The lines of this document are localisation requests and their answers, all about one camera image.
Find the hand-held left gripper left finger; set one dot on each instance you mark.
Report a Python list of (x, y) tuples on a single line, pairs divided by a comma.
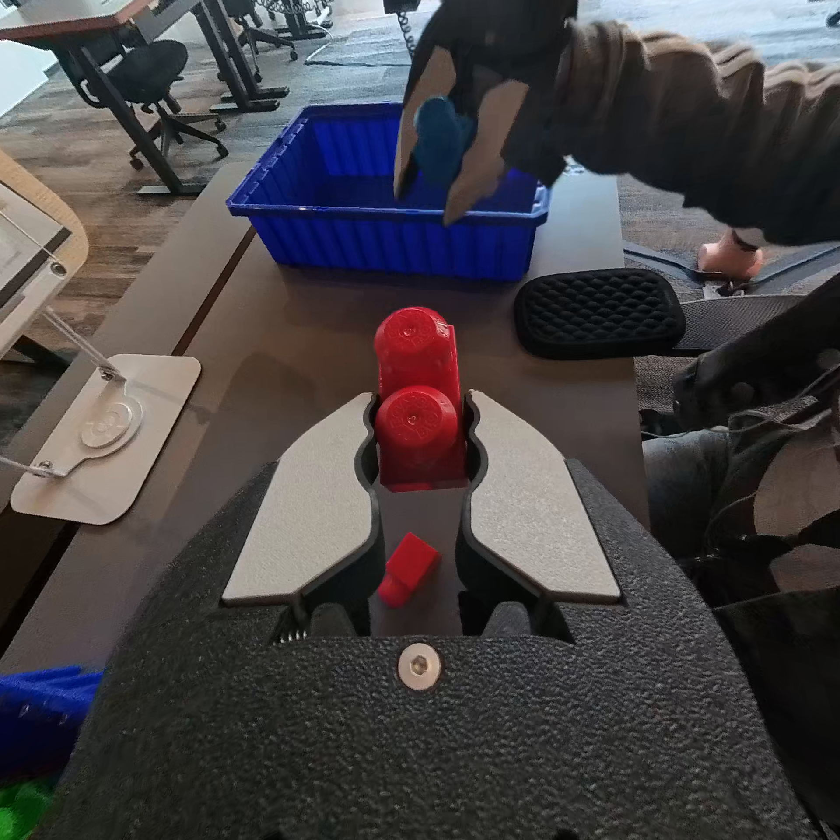
[(309, 525)]

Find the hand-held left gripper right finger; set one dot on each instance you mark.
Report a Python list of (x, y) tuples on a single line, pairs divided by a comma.
[(538, 525)]

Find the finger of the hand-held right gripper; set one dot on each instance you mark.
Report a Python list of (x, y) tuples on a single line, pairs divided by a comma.
[(499, 145), (420, 92)]

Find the blue building block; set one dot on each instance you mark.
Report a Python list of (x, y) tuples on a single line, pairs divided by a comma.
[(440, 138)]

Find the blue plastic bin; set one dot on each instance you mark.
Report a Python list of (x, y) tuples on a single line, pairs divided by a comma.
[(40, 715), (341, 236)]

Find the red two-stud building block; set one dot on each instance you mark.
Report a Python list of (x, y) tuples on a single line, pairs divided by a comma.
[(418, 394)]

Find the green building block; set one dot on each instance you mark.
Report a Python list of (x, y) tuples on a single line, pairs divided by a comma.
[(26, 807)]

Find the black textured wrist rest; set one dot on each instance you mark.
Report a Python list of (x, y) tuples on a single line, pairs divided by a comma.
[(597, 315)]

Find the person's leg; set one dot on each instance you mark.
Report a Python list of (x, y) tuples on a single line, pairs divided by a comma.
[(748, 499)]

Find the black office chair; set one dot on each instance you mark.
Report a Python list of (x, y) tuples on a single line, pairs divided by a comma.
[(775, 282), (145, 72)]

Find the wooden office desk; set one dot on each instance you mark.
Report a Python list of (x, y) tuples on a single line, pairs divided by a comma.
[(79, 16)]

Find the printed instruction sheet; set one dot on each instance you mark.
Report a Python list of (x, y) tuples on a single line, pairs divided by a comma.
[(20, 250)]

